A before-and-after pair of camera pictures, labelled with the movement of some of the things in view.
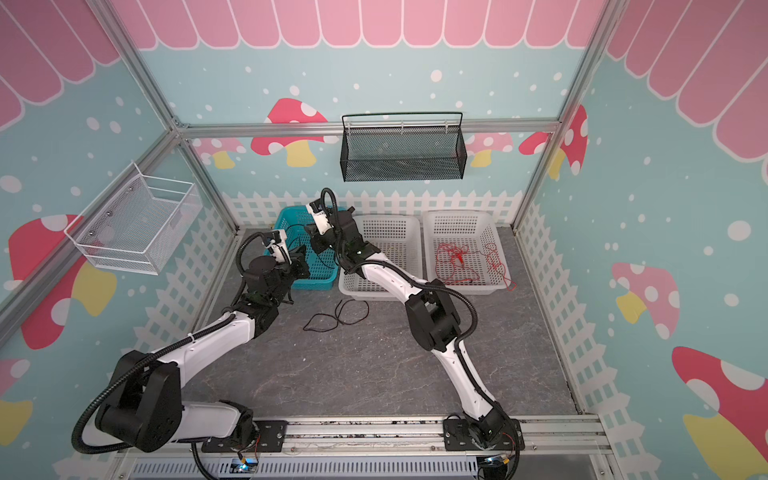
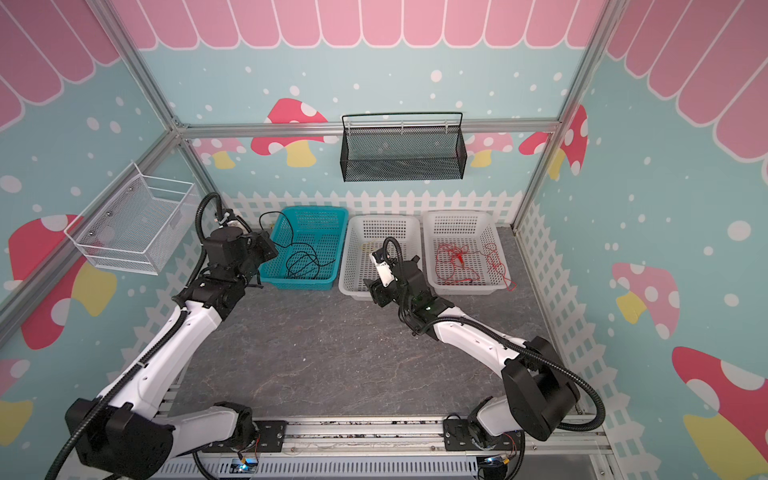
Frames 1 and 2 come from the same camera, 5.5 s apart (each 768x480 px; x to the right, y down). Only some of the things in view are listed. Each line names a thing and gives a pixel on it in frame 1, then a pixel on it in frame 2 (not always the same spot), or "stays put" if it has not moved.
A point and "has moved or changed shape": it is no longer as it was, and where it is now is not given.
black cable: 321,314 has moved or changed shape
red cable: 450,264 stays put
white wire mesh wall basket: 134,226 stays put
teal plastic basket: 294,220 stays put
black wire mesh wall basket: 383,147 stays put
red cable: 494,260 stays put
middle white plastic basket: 399,240 stays put
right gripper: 322,238 to 380,291
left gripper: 298,258 to 262,239
